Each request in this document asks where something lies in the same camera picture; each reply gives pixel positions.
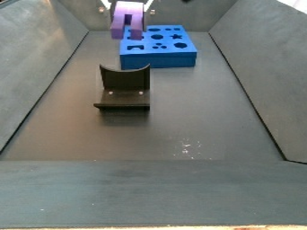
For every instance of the purple double-square block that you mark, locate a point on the purple double-square block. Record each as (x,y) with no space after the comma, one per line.
(128,13)

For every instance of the blue shape-sorting board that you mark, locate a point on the blue shape-sorting board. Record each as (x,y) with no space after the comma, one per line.
(164,47)

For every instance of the dark curved holder stand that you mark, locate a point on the dark curved holder stand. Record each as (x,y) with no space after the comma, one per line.
(126,88)

